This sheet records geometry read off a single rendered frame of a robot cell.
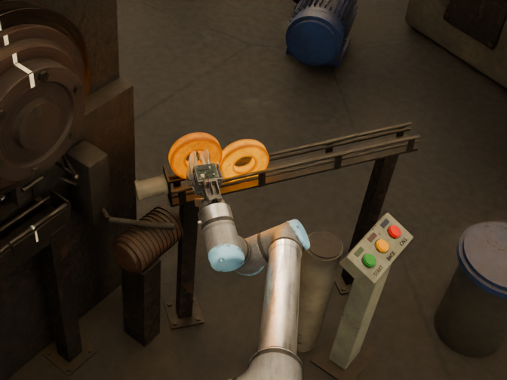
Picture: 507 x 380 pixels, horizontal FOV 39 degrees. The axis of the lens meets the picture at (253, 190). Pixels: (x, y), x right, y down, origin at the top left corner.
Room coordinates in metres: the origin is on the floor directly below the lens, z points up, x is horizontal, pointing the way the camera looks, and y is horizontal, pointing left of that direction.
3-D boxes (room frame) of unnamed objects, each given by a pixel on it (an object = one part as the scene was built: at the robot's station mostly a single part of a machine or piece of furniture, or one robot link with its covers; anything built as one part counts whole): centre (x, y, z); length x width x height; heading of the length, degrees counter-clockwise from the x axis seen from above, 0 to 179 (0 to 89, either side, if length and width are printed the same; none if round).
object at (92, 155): (1.44, 0.47, 0.68); 0.11 x 0.08 x 0.24; 58
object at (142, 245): (1.45, 0.30, 0.27); 0.22 x 0.13 x 0.53; 148
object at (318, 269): (1.48, -0.24, 0.26); 0.12 x 0.12 x 0.52
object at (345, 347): (1.43, -0.40, 0.31); 0.24 x 0.16 x 0.62; 148
